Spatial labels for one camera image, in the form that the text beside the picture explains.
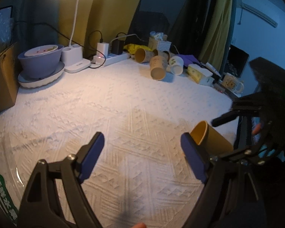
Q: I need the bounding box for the plain brown paper cup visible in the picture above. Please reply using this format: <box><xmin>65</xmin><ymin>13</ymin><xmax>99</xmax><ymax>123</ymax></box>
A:
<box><xmin>190</xmin><ymin>120</ymin><xmax>233</xmax><ymax>155</ymax></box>

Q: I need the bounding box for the white paper cup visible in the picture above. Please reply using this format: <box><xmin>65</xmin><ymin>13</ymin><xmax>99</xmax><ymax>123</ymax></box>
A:
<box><xmin>169</xmin><ymin>56</ymin><xmax>184</xmax><ymax>76</ymax></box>

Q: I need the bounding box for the patterned brown paper cup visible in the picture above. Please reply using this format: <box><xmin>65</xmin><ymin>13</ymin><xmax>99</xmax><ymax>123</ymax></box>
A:
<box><xmin>149</xmin><ymin>56</ymin><xmax>168</xmax><ymax>80</ymax></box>

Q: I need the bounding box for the brown paper cup at back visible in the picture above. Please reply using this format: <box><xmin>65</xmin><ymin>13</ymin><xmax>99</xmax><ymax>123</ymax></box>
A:
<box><xmin>135</xmin><ymin>48</ymin><xmax>155</xmax><ymax>63</ymax></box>

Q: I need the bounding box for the operator's fingertip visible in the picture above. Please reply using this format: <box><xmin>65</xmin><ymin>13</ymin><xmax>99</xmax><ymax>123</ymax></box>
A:
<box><xmin>132</xmin><ymin>222</ymin><xmax>147</xmax><ymax>228</ymax></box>

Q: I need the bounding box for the white ceramic mug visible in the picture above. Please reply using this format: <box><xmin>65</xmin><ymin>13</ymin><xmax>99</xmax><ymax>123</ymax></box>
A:
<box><xmin>222</xmin><ymin>73</ymin><xmax>244</xmax><ymax>94</ymax></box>

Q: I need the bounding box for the yellow tissue box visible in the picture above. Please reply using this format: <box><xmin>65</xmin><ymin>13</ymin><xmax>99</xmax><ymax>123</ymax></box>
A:
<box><xmin>187</xmin><ymin>64</ymin><xmax>214</xmax><ymax>86</ymax></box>

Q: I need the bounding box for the black monitor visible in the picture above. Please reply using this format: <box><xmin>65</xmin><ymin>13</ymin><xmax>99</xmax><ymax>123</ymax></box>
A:
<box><xmin>224</xmin><ymin>44</ymin><xmax>249</xmax><ymax>78</ymax></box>

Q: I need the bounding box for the purple cloth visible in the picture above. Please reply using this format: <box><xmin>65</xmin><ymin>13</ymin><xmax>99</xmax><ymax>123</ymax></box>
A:
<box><xmin>178</xmin><ymin>55</ymin><xmax>201</xmax><ymax>67</ymax></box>

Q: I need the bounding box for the white textured tablecloth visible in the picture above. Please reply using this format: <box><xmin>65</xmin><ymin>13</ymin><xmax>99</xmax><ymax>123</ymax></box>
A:
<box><xmin>4</xmin><ymin>60</ymin><xmax>232</xmax><ymax>227</ymax></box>

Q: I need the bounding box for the white woven basket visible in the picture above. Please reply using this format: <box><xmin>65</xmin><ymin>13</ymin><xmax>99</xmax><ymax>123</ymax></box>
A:
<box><xmin>148</xmin><ymin>31</ymin><xmax>171</xmax><ymax>51</ymax></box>

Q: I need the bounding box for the yellow plastic bag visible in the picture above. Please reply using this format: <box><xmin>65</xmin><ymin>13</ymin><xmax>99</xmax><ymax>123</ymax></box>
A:
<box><xmin>123</xmin><ymin>44</ymin><xmax>151</xmax><ymax>55</ymax></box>

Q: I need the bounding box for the white scalloped plate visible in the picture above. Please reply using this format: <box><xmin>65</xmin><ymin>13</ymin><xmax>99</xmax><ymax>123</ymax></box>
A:
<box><xmin>17</xmin><ymin>61</ymin><xmax>65</xmax><ymax>89</ymax></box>

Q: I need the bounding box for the black power adapter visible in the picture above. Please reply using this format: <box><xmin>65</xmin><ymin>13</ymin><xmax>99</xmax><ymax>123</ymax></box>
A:
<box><xmin>111</xmin><ymin>39</ymin><xmax>124</xmax><ymax>55</ymax></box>

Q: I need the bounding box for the white power strip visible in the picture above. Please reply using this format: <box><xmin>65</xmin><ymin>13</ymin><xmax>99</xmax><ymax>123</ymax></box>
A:
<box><xmin>90</xmin><ymin>52</ymin><xmax>130</xmax><ymax>68</ymax></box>

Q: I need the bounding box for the white charger plug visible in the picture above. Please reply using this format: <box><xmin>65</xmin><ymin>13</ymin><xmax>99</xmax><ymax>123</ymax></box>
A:
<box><xmin>97</xmin><ymin>42</ymin><xmax>109</xmax><ymax>58</ymax></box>

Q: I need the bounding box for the blue-grey bowl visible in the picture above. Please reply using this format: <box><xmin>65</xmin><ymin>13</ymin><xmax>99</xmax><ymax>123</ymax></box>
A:
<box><xmin>18</xmin><ymin>44</ymin><xmax>64</xmax><ymax>79</ymax></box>

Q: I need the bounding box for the cardboard box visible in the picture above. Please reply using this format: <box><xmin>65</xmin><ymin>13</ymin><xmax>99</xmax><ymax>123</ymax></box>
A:
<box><xmin>0</xmin><ymin>43</ymin><xmax>22</xmax><ymax>112</ymax></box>

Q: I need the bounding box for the white desk lamp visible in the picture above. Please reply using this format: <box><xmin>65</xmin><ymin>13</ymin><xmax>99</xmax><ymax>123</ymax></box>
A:
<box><xmin>59</xmin><ymin>0</ymin><xmax>93</xmax><ymax>74</ymax></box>

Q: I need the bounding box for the yellow curtain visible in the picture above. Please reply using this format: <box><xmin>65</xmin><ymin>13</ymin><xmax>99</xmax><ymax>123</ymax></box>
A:
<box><xmin>58</xmin><ymin>0</ymin><xmax>235</xmax><ymax>72</ymax></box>

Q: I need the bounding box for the wall air conditioner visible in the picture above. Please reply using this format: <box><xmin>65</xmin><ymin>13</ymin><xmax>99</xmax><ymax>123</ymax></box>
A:
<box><xmin>237</xmin><ymin>0</ymin><xmax>279</xmax><ymax>28</ymax></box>

